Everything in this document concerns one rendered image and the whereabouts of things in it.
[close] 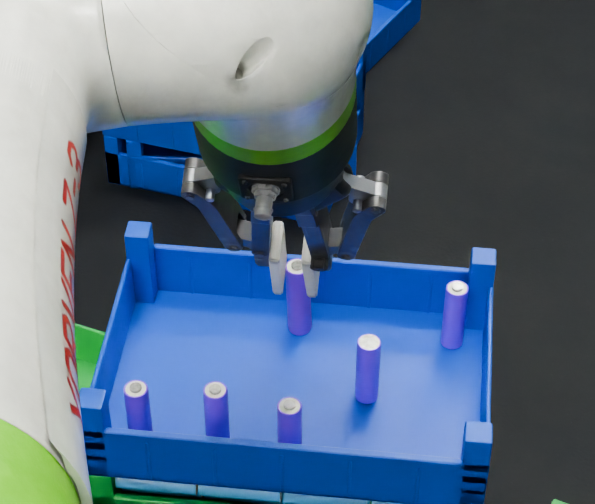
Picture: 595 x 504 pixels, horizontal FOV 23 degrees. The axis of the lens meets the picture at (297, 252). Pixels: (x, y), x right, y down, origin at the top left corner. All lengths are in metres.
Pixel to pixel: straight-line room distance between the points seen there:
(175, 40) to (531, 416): 1.09
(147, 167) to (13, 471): 1.50
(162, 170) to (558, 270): 0.53
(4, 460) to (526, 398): 1.30
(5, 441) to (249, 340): 0.76
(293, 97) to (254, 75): 0.03
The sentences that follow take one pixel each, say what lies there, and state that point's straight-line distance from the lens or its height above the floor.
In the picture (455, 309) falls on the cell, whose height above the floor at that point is 0.45.
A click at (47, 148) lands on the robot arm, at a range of 0.59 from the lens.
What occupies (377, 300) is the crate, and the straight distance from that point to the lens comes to 1.22.
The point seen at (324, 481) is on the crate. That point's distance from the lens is 1.09.
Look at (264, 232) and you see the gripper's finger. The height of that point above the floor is 0.63.
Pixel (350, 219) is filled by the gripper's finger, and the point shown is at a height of 0.66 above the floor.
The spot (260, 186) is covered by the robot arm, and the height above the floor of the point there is 0.76.
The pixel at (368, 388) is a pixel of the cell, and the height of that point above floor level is 0.43.
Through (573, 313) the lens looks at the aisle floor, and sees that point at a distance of 1.81.
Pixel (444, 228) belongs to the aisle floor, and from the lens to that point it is 1.89.
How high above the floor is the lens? 1.29
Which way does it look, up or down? 44 degrees down
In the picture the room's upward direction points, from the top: straight up
